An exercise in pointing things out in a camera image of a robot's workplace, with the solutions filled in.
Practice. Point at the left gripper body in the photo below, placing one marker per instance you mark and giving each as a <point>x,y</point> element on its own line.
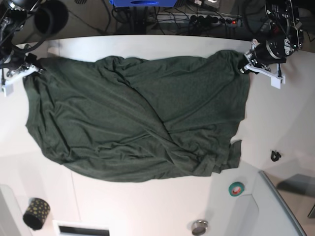
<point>265,54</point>

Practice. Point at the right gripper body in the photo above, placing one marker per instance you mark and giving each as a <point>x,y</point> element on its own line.
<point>12,61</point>

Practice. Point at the dark green t-shirt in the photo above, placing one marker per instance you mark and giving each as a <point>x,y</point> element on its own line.
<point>133,120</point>

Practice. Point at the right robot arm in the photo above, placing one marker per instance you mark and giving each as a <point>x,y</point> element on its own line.
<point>13,16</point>

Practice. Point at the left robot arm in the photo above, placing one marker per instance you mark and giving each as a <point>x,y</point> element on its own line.
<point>284,38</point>

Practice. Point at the black round stand base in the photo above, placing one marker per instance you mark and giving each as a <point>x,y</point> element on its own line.
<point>52,17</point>

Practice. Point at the white power strip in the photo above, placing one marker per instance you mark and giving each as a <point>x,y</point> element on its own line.
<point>212,19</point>

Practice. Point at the small black clip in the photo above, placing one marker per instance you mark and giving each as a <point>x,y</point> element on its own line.
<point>275,156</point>

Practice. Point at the blue box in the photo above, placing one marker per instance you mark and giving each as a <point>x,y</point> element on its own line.
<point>139,3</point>

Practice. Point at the green tape roll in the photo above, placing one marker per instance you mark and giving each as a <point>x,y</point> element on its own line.
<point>236,189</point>

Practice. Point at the black gold dotted cup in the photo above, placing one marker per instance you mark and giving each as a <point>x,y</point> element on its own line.
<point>36,213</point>

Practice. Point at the round metal tin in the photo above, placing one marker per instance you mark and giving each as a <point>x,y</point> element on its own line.
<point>199,227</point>

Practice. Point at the white slotted tray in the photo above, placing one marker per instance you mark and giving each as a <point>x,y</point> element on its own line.
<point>64,228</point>

